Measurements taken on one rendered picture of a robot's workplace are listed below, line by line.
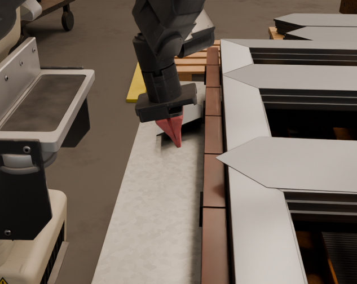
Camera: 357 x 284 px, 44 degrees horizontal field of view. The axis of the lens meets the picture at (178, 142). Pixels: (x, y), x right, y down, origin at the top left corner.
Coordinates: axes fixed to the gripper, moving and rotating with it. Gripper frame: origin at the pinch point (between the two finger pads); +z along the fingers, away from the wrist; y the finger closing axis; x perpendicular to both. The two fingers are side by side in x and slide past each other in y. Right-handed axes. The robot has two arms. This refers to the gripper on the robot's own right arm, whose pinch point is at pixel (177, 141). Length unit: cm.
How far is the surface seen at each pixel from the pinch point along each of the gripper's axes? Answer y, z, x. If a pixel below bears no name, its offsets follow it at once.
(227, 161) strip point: -7.6, 7.1, -2.1
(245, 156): -11.1, 7.9, -3.8
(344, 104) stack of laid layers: -38, 18, -36
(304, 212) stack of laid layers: -19.2, 13.5, 8.2
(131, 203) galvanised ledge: 16.3, 20.6, -12.9
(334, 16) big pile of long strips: -57, 20, -118
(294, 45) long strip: -33, 13, -73
